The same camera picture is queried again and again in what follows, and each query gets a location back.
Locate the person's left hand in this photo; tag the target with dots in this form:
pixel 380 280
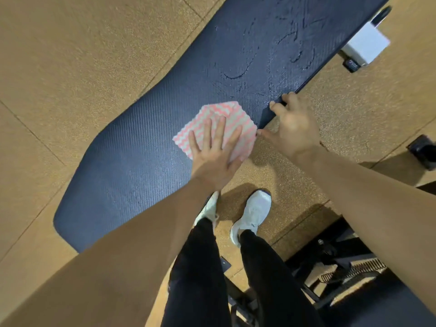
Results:
pixel 213 166

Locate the person's right hand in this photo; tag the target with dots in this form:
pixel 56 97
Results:
pixel 296 132

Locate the pink white striped cloth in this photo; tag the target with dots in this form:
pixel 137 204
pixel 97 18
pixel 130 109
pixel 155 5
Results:
pixel 235 115

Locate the black bench white frame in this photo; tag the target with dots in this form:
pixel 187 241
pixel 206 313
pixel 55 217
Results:
pixel 136 160

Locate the adjustable black weight bench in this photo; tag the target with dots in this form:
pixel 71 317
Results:
pixel 374 303

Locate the person's left forearm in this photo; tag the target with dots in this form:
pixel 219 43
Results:
pixel 102 269

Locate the person's right forearm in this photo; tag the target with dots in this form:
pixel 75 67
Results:
pixel 381 214

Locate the white left shoe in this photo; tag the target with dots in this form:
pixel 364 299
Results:
pixel 209 209

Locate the white shoe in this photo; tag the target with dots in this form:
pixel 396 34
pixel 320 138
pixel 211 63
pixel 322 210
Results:
pixel 253 211
pixel 209 209

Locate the white right shoe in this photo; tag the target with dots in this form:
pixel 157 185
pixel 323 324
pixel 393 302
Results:
pixel 253 211

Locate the black trousers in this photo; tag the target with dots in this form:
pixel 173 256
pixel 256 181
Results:
pixel 197 279

